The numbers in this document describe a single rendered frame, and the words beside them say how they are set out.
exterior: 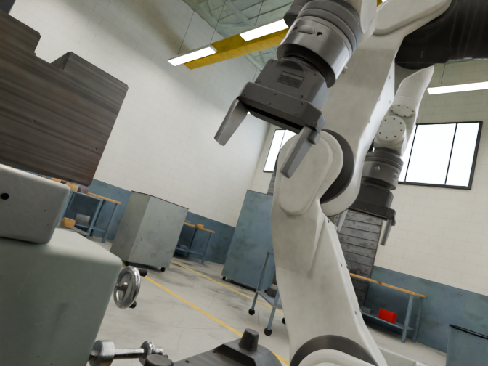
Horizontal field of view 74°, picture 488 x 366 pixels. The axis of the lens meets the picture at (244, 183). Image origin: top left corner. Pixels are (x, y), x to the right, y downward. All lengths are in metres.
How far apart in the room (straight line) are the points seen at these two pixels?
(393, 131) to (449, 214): 7.05
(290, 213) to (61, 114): 0.39
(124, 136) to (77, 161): 7.83
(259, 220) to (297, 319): 6.03
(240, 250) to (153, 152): 3.42
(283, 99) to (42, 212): 0.50
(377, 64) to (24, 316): 0.80
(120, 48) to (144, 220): 4.50
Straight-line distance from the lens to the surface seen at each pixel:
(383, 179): 0.82
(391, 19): 0.68
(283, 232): 0.56
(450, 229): 7.78
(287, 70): 0.43
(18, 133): 0.24
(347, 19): 0.45
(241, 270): 6.61
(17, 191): 0.70
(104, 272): 0.79
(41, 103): 0.24
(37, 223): 0.72
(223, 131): 0.44
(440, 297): 7.63
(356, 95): 0.65
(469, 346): 4.71
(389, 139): 0.83
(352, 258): 8.16
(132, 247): 5.13
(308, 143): 0.40
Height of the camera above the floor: 0.84
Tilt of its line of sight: 10 degrees up
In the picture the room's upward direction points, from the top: 17 degrees clockwise
